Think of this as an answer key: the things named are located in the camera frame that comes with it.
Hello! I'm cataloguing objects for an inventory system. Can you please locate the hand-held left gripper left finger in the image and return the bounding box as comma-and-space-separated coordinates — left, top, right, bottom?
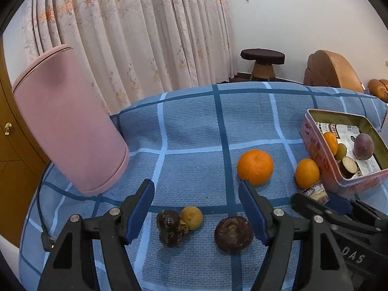
37, 179, 155, 291

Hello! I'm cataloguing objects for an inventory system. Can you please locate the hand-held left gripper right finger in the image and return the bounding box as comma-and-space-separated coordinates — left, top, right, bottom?
238, 180, 355, 291

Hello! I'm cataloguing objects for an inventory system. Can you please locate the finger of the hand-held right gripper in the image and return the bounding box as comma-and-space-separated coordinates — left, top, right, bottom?
291, 193, 331, 221
329, 193, 388, 236

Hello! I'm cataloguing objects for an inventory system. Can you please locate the cut purple sweet potato piece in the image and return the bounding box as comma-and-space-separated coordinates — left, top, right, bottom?
303, 180, 330, 204

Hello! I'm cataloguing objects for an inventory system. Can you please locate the pink metal tin box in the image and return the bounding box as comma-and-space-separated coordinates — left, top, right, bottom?
299, 108, 388, 199

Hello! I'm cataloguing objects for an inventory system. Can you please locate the round dark brown fruit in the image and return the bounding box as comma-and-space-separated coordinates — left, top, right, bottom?
214, 216, 254, 253

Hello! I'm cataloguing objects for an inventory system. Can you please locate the small orange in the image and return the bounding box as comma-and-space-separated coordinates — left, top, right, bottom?
295, 158, 321, 190

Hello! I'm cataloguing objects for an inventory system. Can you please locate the wrinkled dark brown fruit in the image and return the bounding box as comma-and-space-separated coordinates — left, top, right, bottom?
156, 210, 191, 248

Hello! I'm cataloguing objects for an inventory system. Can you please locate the cut dark fruit piece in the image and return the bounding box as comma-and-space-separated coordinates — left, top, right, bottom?
338, 156, 360, 179

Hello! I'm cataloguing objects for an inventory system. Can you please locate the large orange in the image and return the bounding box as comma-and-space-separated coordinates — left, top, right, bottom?
237, 149, 274, 186

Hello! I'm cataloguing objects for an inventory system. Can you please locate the small green fruit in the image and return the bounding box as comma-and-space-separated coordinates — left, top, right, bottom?
334, 143, 348, 161

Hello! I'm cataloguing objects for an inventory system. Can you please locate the small yellow fruit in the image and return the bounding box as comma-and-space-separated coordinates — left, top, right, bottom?
180, 206, 204, 231

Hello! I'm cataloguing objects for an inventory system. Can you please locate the orange in tin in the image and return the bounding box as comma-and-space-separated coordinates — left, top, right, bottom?
323, 131, 339, 156

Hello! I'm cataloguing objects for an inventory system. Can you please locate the round purple fruit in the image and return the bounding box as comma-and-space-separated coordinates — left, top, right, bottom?
353, 133, 376, 161

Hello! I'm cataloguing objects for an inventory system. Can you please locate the blue plaid blanket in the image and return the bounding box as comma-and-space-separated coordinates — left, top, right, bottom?
19, 81, 388, 291

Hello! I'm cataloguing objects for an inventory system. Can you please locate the orange-brown rounded cushion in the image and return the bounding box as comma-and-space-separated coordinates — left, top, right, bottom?
368, 79, 388, 102

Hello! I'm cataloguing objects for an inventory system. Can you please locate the wooden door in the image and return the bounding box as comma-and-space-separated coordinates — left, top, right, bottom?
0, 35, 51, 249

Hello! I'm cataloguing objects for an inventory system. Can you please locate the dark round wooden stool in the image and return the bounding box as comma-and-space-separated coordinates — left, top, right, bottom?
240, 48, 286, 81

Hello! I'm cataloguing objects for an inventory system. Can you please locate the floral beige curtain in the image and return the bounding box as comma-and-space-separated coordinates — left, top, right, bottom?
21, 0, 239, 116

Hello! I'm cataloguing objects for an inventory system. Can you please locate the black cable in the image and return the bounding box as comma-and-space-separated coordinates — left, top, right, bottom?
36, 170, 57, 252

